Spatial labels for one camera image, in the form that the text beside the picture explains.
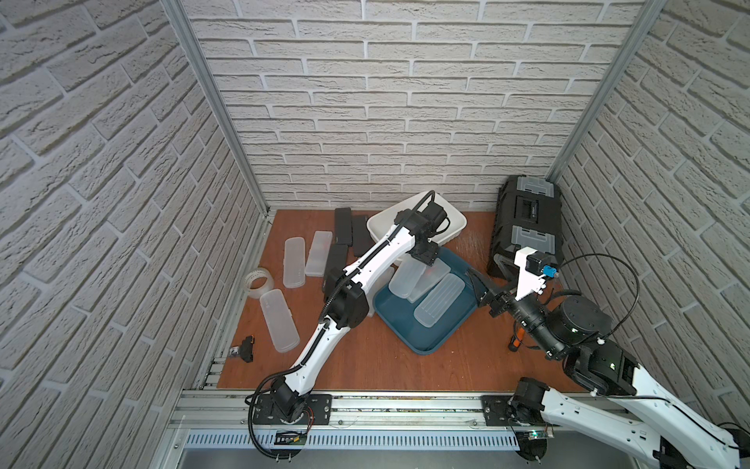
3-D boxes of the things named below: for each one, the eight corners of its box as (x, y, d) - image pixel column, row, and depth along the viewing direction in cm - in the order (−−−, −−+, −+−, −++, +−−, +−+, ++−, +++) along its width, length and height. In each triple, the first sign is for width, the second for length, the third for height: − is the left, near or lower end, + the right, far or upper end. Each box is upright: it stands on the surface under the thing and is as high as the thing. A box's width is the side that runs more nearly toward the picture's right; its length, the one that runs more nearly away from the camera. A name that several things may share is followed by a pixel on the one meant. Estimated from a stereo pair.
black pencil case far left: (336, 246, 110) (335, 241, 108) (336, 211, 122) (335, 206, 119) (352, 245, 111) (351, 240, 108) (350, 210, 123) (350, 205, 120)
